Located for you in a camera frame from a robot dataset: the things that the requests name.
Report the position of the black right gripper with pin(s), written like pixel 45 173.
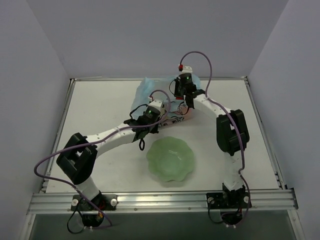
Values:
pixel 182 88

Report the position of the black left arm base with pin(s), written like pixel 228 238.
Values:
pixel 93 212

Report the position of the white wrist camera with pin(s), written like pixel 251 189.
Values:
pixel 185 69
pixel 157 104

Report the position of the blue printed plastic bag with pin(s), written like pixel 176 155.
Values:
pixel 179 111

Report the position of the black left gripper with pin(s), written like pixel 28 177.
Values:
pixel 155 119

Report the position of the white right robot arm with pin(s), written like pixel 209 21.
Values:
pixel 232 133

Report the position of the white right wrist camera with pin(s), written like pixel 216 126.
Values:
pixel 185 69

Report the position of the aluminium table frame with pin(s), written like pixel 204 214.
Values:
pixel 137 196

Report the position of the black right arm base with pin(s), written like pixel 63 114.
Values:
pixel 233 206

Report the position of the green scalloped glass bowl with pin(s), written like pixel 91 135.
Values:
pixel 170 162

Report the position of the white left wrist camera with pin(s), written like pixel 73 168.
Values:
pixel 157 104

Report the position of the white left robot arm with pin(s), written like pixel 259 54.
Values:
pixel 78 163

